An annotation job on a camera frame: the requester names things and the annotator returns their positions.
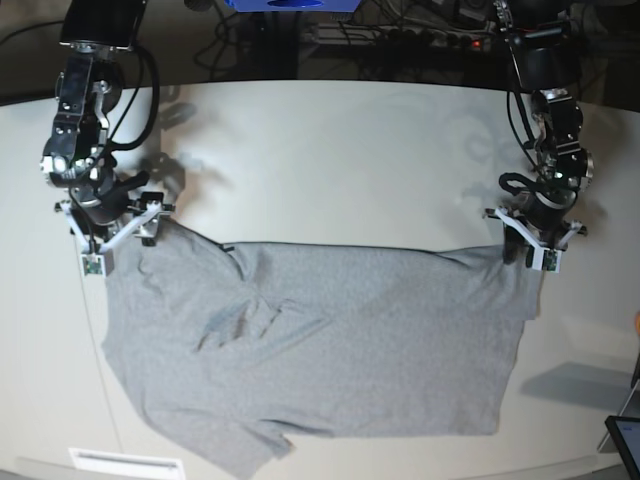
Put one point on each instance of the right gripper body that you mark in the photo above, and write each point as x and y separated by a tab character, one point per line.
105	213

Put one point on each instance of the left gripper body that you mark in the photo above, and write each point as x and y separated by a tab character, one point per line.
543	215

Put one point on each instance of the grey T-shirt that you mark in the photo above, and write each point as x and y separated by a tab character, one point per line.
227	350

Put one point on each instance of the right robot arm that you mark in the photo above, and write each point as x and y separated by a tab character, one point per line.
79	156

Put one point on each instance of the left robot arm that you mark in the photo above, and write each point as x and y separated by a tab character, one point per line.
545	64

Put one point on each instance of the black tablet on stand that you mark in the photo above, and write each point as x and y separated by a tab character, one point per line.
624	431

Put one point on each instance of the black power strip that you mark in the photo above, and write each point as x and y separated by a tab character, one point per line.
377	35

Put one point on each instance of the blue box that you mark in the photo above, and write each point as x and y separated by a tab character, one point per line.
340	6

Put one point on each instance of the white label strip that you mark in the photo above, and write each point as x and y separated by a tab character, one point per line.
131	466

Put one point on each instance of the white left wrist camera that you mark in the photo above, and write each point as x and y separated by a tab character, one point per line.
544	259

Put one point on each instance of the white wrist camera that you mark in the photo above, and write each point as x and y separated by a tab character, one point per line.
101	264
544	259

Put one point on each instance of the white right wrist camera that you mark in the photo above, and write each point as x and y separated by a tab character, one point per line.
101	264

